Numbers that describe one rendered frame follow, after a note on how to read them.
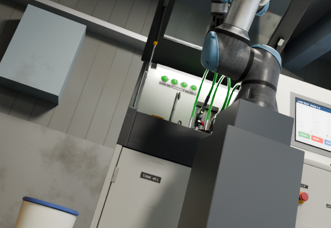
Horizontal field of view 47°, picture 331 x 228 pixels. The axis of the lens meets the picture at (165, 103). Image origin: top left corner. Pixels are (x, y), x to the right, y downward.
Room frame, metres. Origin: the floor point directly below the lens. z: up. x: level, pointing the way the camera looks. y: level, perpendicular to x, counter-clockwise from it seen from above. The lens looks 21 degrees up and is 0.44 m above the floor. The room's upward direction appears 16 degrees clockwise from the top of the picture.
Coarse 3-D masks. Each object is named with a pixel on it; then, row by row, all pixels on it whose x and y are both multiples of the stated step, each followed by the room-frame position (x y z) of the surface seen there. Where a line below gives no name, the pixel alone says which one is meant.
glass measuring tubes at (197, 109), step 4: (200, 104) 2.02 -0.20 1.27; (208, 104) 2.03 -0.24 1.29; (196, 108) 2.03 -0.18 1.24; (200, 108) 2.05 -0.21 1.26; (208, 108) 2.03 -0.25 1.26; (212, 108) 2.03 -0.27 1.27; (216, 108) 2.03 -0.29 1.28; (196, 112) 2.03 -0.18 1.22; (204, 112) 2.05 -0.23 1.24; (212, 112) 2.05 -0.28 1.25; (216, 112) 2.05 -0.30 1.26; (204, 116) 2.05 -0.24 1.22; (212, 116) 2.04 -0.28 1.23; (204, 120) 2.04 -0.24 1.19; (208, 120) 2.06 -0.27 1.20; (192, 124) 2.03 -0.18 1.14; (208, 124) 2.06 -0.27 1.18; (200, 128) 2.05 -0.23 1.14; (208, 128) 2.06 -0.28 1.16
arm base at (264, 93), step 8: (248, 80) 1.05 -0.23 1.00; (256, 80) 1.04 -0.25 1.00; (240, 88) 1.08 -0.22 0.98; (248, 88) 1.05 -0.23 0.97; (256, 88) 1.03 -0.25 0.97; (264, 88) 1.03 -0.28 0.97; (272, 88) 1.04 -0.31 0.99; (240, 96) 1.05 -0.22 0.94; (248, 96) 1.04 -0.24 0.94; (256, 96) 1.02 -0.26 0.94; (264, 96) 1.02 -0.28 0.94; (272, 96) 1.04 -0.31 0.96; (264, 104) 1.02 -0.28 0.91; (272, 104) 1.03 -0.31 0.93
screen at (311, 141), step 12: (300, 96) 1.90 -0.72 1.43; (300, 108) 1.87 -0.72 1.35; (312, 108) 1.89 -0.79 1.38; (324, 108) 1.90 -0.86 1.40; (300, 120) 1.86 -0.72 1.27; (312, 120) 1.87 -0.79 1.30; (324, 120) 1.88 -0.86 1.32; (300, 132) 1.84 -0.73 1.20; (312, 132) 1.85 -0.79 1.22; (324, 132) 1.86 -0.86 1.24; (300, 144) 1.82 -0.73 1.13; (312, 144) 1.83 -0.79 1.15; (324, 144) 1.84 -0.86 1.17
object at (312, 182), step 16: (288, 80) 1.91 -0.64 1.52; (288, 96) 1.89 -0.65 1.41; (320, 96) 1.92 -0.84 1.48; (288, 112) 1.86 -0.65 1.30; (320, 160) 1.82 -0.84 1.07; (304, 176) 1.56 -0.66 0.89; (320, 176) 1.57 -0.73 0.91; (320, 192) 1.57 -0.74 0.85; (304, 208) 1.56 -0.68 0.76; (320, 208) 1.57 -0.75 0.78; (304, 224) 1.56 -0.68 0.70; (320, 224) 1.57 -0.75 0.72
